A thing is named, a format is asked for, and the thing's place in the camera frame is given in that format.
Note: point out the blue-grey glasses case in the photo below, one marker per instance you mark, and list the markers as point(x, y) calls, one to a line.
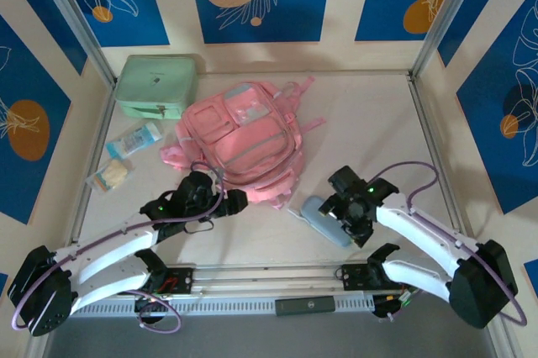
point(323, 223)

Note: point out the pink backpack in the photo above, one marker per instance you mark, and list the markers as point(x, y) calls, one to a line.
point(248, 143)

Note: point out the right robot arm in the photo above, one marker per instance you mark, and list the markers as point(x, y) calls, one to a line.
point(420, 227)

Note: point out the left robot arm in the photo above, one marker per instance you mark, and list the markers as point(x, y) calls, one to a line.
point(105, 249)

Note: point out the clear bag with beige contents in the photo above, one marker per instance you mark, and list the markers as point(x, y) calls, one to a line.
point(110, 175)

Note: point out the blue white tissue packet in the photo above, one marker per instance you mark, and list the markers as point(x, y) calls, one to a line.
point(132, 139)

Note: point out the dark green bar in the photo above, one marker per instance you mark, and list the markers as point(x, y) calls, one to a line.
point(304, 305)

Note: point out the green zip pouch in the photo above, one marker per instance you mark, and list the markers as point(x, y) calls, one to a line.
point(155, 80)

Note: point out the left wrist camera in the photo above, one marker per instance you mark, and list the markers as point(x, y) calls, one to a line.
point(215, 181)

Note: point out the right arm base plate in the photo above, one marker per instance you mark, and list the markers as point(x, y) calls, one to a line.
point(353, 277)

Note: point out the aluminium cross rail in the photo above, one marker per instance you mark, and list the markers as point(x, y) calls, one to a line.
point(269, 278)

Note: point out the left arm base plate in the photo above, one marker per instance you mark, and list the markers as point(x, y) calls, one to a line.
point(180, 280)

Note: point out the aluminium side rail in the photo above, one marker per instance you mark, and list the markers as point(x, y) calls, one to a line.
point(103, 122)
point(422, 106)

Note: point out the aluminium corner post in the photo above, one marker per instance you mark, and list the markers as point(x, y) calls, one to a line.
point(446, 17)
point(75, 17)

